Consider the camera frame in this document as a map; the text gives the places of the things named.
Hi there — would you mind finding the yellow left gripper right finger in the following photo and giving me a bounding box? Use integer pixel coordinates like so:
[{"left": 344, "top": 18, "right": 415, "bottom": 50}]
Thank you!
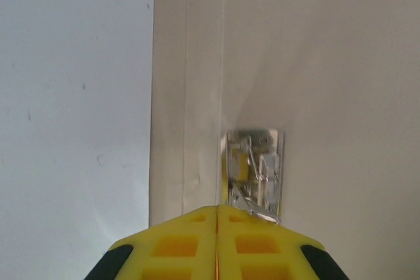
[{"left": 217, "top": 204, "right": 348, "bottom": 280}]

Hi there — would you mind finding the silver metal folder clip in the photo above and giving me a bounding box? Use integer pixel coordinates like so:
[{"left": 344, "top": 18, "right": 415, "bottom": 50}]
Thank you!
[{"left": 224, "top": 128, "right": 285, "bottom": 225}]

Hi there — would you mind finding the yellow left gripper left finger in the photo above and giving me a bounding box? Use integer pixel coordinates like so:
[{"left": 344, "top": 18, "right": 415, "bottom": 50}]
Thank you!
[{"left": 83, "top": 205, "right": 219, "bottom": 280}]

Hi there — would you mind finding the brown paper folder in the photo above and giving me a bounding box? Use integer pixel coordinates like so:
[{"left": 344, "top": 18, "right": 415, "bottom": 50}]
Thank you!
[{"left": 149, "top": 0, "right": 420, "bottom": 280}]

